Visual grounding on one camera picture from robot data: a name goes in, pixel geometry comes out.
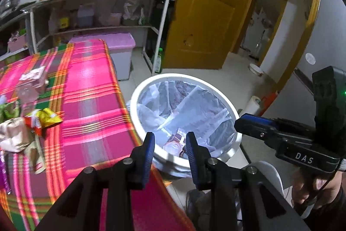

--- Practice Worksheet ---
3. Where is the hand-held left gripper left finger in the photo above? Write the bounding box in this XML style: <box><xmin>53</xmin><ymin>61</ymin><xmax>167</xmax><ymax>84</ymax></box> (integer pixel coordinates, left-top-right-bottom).
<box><xmin>35</xmin><ymin>132</ymin><xmax>156</xmax><ymax>231</ymax></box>

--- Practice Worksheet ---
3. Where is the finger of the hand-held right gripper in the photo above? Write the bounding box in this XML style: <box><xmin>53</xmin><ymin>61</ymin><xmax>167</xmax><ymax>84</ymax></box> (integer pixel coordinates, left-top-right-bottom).
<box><xmin>234</xmin><ymin>116</ymin><xmax>277</xmax><ymax>149</ymax></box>
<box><xmin>242</xmin><ymin>114</ymin><xmax>279</xmax><ymax>129</ymax></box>

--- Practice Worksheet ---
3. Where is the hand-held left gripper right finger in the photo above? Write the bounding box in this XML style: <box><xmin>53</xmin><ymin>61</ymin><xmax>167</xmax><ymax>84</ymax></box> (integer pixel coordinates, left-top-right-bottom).
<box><xmin>185</xmin><ymin>132</ymin><xmax>310</xmax><ymax>231</ymax></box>

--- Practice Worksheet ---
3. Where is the white round trash bin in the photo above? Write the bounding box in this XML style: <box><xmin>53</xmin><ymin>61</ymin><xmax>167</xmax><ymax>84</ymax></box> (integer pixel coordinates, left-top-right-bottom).
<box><xmin>130</xmin><ymin>73</ymin><xmax>241</xmax><ymax>170</ymax></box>

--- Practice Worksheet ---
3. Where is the yellow snack wrapper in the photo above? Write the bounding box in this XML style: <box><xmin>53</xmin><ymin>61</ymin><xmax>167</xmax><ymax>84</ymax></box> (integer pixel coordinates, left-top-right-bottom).
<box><xmin>24</xmin><ymin>108</ymin><xmax>64</xmax><ymax>137</ymax></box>

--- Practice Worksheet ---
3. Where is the person's right forearm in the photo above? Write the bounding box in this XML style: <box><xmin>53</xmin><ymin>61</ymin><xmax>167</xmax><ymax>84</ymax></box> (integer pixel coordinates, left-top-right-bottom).
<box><xmin>295</xmin><ymin>190</ymin><xmax>346</xmax><ymax>231</ymax></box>

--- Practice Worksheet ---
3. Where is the person's right hand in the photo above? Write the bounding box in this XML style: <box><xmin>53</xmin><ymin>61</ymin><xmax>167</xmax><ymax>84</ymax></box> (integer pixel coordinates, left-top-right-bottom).
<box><xmin>292</xmin><ymin>166</ymin><xmax>345</xmax><ymax>211</ymax></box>

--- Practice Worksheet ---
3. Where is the white paper roll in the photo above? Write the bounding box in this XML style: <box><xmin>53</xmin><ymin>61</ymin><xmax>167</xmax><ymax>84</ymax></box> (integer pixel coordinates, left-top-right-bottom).
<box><xmin>245</xmin><ymin>96</ymin><xmax>262</xmax><ymax>116</ymax></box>

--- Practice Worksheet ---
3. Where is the dark red wrapper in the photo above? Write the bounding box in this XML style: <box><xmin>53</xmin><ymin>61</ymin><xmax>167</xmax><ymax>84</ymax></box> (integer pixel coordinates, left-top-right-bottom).
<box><xmin>173</xmin><ymin>128</ymin><xmax>187</xmax><ymax>158</ymax></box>

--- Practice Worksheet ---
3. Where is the orange plastic item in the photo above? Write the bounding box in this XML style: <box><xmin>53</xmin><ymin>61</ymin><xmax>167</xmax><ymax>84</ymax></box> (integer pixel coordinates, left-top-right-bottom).
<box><xmin>261</xmin><ymin>92</ymin><xmax>279</xmax><ymax>110</ymax></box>

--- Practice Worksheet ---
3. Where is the person's grey trouser leg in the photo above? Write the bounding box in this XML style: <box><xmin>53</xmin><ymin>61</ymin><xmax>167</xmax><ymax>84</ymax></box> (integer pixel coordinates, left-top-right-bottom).
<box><xmin>251</xmin><ymin>161</ymin><xmax>284</xmax><ymax>196</ymax></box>

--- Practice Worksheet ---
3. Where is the dark shoe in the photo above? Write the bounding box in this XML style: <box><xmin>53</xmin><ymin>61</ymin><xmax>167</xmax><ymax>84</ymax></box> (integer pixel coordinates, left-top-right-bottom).
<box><xmin>185</xmin><ymin>189</ymin><xmax>214</xmax><ymax>231</ymax></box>

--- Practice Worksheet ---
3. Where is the white floor bowl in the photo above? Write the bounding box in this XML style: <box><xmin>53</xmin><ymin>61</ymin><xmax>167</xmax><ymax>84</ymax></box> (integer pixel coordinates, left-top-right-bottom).
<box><xmin>248</xmin><ymin>63</ymin><xmax>264</xmax><ymax>77</ymax></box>

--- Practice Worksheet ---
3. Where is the clear plastic bin liner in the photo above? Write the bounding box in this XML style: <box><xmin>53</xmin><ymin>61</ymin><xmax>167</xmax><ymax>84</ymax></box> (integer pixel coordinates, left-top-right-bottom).
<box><xmin>127</xmin><ymin>79</ymin><xmax>236</xmax><ymax>180</ymax></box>

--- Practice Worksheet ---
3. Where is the pink plaid tablecloth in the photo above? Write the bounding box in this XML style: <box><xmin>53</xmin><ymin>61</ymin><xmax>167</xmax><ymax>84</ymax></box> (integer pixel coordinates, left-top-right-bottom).
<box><xmin>0</xmin><ymin>39</ymin><xmax>195</xmax><ymax>231</ymax></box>

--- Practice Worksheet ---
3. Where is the white appliance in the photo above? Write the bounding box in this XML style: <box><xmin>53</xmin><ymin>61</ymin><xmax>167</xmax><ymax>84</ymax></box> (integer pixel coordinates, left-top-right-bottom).
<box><xmin>243</xmin><ymin>8</ymin><xmax>273</xmax><ymax>60</ymax></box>

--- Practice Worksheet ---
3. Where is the green plastic bottle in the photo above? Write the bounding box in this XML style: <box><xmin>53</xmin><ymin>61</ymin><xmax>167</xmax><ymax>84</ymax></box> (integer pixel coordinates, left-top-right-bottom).
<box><xmin>154</xmin><ymin>47</ymin><xmax>165</xmax><ymax>74</ymax></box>

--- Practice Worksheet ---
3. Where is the beige wrapper with red label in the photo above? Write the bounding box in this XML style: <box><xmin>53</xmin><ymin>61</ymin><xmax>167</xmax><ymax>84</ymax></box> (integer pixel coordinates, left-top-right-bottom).
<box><xmin>28</xmin><ymin>134</ymin><xmax>48</xmax><ymax>174</ymax></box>

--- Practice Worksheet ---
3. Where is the pink lidded storage box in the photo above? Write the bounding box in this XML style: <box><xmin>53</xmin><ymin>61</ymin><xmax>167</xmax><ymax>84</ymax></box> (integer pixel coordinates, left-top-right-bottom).
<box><xmin>69</xmin><ymin>32</ymin><xmax>136</xmax><ymax>81</ymax></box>

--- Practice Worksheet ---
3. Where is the yellow wooden door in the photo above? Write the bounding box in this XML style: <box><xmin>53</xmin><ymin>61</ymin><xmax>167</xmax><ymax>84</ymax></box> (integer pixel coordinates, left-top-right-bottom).
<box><xmin>162</xmin><ymin>0</ymin><xmax>263</xmax><ymax>70</ymax></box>

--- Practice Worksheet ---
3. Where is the clear plastic cup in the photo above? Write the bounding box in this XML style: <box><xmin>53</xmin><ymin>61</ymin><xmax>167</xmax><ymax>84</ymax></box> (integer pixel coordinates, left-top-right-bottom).
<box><xmin>15</xmin><ymin>85</ymin><xmax>38</xmax><ymax>112</ymax></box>

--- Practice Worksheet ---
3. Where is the crumpled beige plastic bag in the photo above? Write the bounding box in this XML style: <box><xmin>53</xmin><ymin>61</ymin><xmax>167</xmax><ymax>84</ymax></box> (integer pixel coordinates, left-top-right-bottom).
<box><xmin>0</xmin><ymin>117</ymin><xmax>37</xmax><ymax>153</ymax></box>

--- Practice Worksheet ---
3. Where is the translucent plastic tub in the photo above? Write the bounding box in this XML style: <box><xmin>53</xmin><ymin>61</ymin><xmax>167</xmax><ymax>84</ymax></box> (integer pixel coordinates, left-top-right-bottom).
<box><xmin>107</xmin><ymin>12</ymin><xmax>122</xmax><ymax>26</ymax></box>

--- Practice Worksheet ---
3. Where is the white plastic bag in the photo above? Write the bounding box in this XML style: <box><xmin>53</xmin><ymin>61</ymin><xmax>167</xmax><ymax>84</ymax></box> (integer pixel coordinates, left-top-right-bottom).
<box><xmin>122</xmin><ymin>1</ymin><xmax>144</xmax><ymax>26</ymax></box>

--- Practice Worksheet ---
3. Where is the purple wrapper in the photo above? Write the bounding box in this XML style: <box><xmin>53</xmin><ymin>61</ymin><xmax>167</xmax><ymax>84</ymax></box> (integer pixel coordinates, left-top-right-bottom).
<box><xmin>0</xmin><ymin>150</ymin><xmax>11</xmax><ymax>195</ymax></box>

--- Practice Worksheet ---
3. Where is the blue plastic jug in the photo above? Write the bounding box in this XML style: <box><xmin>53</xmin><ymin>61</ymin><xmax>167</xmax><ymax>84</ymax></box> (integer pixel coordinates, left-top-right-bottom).
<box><xmin>77</xmin><ymin>4</ymin><xmax>95</xmax><ymax>28</ymax></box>

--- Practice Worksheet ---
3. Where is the yellow labelled bottle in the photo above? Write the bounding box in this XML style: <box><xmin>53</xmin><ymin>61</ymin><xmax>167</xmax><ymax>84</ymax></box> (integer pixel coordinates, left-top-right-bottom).
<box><xmin>58</xmin><ymin>10</ymin><xmax>71</xmax><ymax>30</ymax></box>

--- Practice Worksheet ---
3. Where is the low wooden shelf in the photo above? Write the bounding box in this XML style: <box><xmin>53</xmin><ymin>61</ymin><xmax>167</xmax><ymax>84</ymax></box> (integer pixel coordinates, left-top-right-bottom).
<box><xmin>0</xmin><ymin>8</ymin><xmax>34</xmax><ymax>61</ymax></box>

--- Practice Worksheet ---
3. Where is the pink plastic basket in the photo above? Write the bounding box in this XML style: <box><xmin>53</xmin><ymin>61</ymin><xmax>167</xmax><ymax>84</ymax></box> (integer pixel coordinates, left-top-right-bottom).
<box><xmin>8</xmin><ymin>31</ymin><xmax>29</xmax><ymax>53</ymax></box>

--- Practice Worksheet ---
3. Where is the black induction cooker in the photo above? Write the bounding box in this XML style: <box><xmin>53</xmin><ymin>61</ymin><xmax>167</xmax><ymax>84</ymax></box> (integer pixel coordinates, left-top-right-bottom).
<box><xmin>0</xmin><ymin>5</ymin><xmax>30</xmax><ymax>24</ymax></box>

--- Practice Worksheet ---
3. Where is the steel steamer pot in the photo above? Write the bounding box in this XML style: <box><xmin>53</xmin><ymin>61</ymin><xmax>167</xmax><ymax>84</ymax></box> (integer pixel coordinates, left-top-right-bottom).
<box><xmin>0</xmin><ymin>0</ymin><xmax>21</xmax><ymax>13</ymax></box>

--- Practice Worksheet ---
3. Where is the wooden door frame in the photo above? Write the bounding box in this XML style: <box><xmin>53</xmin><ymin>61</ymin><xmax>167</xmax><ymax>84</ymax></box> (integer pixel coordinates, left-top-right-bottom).
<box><xmin>254</xmin><ymin>0</ymin><xmax>323</xmax><ymax>93</ymax></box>

